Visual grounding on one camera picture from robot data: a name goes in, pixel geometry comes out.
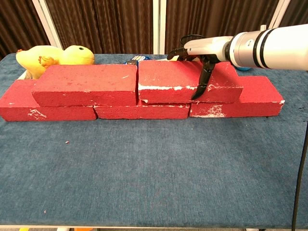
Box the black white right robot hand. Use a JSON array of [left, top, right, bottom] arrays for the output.
[[167, 35, 233, 101]]

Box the red foam brick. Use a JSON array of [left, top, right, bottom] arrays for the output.
[[189, 76, 286, 118], [0, 79, 98, 122], [138, 60, 244, 104], [31, 64, 140, 107], [93, 100, 191, 120]]

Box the black mesh pen cup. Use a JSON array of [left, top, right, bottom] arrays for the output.
[[180, 34, 205, 45]]

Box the brown pleated curtain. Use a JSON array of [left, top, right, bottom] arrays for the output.
[[45, 0, 154, 55], [165, 0, 281, 55], [0, 0, 50, 60], [279, 0, 308, 27]]

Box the spiral notebook with tan cover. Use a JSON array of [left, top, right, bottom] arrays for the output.
[[154, 55, 180, 62]]

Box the blue cookie packet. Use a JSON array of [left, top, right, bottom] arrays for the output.
[[124, 54, 150, 65]]

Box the blue table cloth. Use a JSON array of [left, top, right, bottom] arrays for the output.
[[0, 53, 308, 228]]

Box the yellow plush animal toy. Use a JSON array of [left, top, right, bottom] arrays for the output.
[[15, 45, 95, 80]]

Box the small white grey object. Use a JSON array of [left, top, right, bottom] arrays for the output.
[[18, 70, 34, 80]]

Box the white frame post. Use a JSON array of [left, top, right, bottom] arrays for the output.
[[261, 0, 292, 32], [153, 0, 167, 55], [32, 0, 64, 50]]

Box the black cable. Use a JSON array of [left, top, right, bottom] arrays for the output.
[[291, 125, 308, 229]]

